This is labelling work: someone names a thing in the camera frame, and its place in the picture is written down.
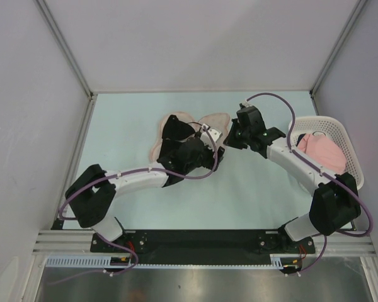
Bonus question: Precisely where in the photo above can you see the pink patterned laundry bag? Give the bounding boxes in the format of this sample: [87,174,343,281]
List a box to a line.
[149,111,231,162]

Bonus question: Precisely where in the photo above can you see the black bra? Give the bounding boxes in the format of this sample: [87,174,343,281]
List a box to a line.
[152,113,205,165]

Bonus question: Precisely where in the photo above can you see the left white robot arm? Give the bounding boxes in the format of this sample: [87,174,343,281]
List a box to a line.
[65,137,225,252]

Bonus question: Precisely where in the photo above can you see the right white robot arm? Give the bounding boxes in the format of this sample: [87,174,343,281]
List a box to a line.
[224,105,361,252]

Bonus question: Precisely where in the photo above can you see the dark blue garment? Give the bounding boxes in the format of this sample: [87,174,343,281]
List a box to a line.
[296,133,306,147]

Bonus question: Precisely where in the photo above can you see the white plastic basket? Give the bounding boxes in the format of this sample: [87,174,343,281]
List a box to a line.
[290,116,364,191]

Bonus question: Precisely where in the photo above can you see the pink garment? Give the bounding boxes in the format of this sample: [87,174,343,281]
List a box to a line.
[297,133,347,174]

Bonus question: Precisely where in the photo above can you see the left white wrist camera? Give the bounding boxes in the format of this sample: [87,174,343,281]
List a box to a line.
[200,124,222,147]

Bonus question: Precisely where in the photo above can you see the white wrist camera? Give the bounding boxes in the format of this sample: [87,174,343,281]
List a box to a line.
[239,100,251,109]
[200,124,222,147]

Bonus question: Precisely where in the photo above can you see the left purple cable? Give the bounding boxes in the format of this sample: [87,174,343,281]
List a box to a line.
[47,125,221,286]

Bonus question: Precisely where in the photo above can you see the purple cable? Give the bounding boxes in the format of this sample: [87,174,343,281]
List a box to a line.
[244,92,374,279]
[47,125,221,286]

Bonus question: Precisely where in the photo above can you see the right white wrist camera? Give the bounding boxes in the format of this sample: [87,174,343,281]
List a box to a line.
[239,100,251,109]

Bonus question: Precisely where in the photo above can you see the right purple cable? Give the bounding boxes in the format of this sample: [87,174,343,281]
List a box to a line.
[244,92,374,279]

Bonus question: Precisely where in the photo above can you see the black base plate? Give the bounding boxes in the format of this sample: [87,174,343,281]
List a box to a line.
[90,230,316,266]

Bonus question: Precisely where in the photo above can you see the right aluminium corner post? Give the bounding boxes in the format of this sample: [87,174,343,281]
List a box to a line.
[309,0,370,98]

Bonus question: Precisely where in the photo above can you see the aluminium corner post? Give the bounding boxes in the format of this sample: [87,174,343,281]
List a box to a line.
[34,0,94,98]
[309,0,370,98]

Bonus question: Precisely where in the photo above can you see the white slotted cable duct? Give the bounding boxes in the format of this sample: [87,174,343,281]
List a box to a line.
[46,255,136,268]

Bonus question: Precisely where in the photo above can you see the left aluminium corner post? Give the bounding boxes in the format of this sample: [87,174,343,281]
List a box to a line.
[34,0,94,98]

